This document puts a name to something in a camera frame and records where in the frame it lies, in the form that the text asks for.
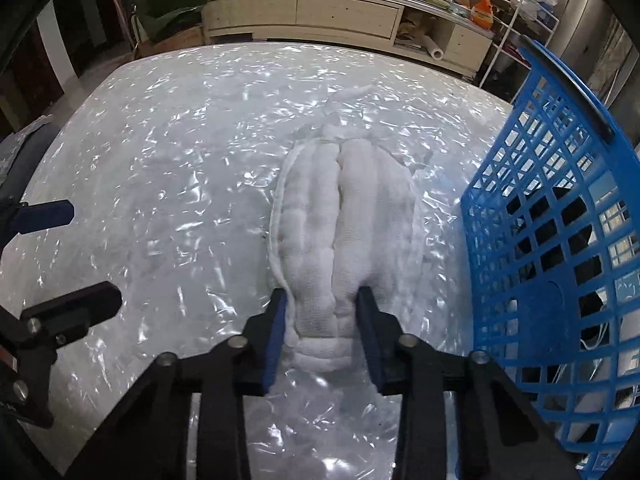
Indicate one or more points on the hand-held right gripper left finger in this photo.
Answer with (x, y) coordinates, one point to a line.
(276, 342)

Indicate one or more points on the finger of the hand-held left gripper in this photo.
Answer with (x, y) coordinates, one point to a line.
(47, 214)
(65, 310)

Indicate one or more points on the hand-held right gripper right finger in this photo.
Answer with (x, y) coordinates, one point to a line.
(372, 347)

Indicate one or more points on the white quilted towel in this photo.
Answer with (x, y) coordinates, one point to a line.
(345, 220)

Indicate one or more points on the blue plastic laundry basket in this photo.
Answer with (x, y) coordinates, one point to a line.
(540, 160)

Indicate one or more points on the dark padded chair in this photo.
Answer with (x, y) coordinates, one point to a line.
(27, 155)

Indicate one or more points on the cardboard box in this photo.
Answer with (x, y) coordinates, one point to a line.
(175, 40)

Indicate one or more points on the green bag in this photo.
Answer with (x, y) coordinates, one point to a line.
(170, 5)

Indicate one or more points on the white paper roll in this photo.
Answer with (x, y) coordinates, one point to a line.
(432, 47)

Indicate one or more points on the cream sideboard cabinet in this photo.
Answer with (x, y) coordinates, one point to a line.
(340, 12)

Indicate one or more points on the orange bag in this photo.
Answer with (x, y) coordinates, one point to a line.
(482, 12)

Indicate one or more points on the grey metal cabinet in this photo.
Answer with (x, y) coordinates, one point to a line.
(585, 10)

